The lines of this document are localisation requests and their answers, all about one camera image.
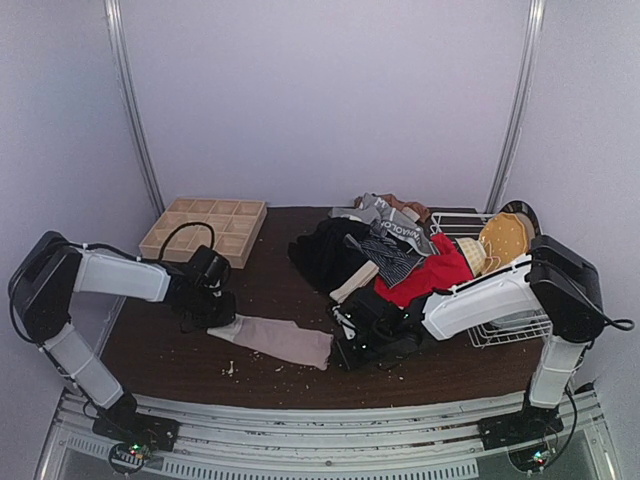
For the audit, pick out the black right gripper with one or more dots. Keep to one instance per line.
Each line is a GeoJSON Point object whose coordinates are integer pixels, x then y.
{"type": "Point", "coordinates": [353, 347]}

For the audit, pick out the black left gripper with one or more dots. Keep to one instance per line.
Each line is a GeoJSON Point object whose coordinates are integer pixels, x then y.
{"type": "Point", "coordinates": [211, 313]}

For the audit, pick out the pink and white underwear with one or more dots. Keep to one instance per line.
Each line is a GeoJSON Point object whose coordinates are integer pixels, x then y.
{"type": "Point", "coordinates": [280, 339]}

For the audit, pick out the red underwear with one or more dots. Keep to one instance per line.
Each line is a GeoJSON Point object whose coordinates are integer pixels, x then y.
{"type": "Point", "coordinates": [439, 272]}

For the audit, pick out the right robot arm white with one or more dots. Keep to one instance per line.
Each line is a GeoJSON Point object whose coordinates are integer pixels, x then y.
{"type": "Point", "coordinates": [550, 290]}

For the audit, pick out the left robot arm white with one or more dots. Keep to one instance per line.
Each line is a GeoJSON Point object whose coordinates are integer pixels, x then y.
{"type": "Point", "coordinates": [56, 270]}

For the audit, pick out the striped dark underwear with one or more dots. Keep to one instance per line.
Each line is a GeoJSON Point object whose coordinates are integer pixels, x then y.
{"type": "Point", "coordinates": [394, 264]}

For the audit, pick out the black underwear white waistband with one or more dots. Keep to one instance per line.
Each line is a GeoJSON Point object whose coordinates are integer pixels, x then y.
{"type": "Point", "coordinates": [329, 258]}

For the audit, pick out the grey lettered underwear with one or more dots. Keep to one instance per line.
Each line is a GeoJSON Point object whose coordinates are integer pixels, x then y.
{"type": "Point", "coordinates": [372, 210]}

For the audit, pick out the tan beige underwear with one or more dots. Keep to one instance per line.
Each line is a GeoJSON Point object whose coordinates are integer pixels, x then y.
{"type": "Point", "coordinates": [413, 210]}

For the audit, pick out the wooden compartment tray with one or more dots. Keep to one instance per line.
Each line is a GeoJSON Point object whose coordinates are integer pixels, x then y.
{"type": "Point", "coordinates": [229, 226]}

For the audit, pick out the cream checkered bowl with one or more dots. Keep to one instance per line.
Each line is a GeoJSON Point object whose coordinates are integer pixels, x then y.
{"type": "Point", "coordinates": [478, 260]}

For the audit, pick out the yellow dotted plate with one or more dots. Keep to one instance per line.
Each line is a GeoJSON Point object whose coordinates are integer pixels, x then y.
{"type": "Point", "coordinates": [504, 236]}

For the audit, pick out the dark round plate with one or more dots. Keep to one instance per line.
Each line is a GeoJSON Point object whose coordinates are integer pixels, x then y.
{"type": "Point", "coordinates": [526, 215]}

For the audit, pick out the white wire dish rack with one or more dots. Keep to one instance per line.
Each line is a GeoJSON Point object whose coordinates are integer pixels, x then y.
{"type": "Point", "coordinates": [494, 309]}

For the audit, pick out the left metal frame post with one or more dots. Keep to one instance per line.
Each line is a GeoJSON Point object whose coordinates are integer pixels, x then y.
{"type": "Point", "coordinates": [117, 39]}

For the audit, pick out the metal frame post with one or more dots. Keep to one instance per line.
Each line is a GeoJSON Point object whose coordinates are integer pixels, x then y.
{"type": "Point", "coordinates": [508, 152]}
{"type": "Point", "coordinates": [117, 39]}

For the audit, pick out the right metal frame post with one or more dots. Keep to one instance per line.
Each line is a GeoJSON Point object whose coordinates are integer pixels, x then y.
{"type": "Point", "coordinates": [508, 152]}

